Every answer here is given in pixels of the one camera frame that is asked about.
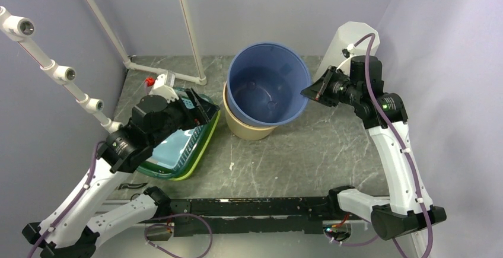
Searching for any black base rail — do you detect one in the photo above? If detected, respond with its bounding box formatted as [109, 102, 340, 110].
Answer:
[145, 196, 356, 237]

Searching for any black flat handle piece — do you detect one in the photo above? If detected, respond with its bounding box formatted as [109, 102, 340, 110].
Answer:
[117, 183, 148, 190]

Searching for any blue bucket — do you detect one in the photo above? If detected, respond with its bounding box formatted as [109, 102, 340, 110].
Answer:
[225, 42, 311, 128]

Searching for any white octagonal bin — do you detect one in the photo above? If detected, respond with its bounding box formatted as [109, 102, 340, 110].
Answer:
[313, 21, 380, 82]

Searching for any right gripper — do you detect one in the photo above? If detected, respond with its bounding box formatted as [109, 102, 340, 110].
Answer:
[301, 65, 362, 107]

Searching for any light blue perforated basket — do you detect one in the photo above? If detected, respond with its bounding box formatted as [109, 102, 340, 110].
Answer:
[151, 91, 209, 170]

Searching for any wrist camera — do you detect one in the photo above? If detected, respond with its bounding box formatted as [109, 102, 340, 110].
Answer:
[339, 43, 355, 72]
[144, 71, 179, 103]

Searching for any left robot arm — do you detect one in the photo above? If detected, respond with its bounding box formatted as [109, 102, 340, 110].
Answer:
[22, 89, 219, 257]

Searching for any dark green basket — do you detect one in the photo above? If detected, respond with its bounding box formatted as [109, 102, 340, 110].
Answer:
[135, 87, 219, 179]

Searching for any cream cartoon bucket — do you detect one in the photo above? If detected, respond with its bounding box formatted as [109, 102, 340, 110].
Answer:
[222, 82, 277, 141]

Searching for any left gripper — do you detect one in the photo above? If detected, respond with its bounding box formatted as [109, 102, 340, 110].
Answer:
[149, 87, 219, 148]

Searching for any white PVC pipe frame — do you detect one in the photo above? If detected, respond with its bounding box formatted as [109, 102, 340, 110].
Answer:
[0, 0, 208, 133]

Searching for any lime green basket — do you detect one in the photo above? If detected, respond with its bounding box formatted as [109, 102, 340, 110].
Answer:
[170, 111, 221, 181]

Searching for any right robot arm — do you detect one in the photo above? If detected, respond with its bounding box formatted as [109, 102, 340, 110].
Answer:
[301, 56, 447, 240]

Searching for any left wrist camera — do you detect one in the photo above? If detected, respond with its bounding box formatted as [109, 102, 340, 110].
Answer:
[144, 71, 179, 103]

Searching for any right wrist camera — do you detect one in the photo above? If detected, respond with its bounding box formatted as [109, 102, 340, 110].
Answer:
[339, 43, 355, 72]

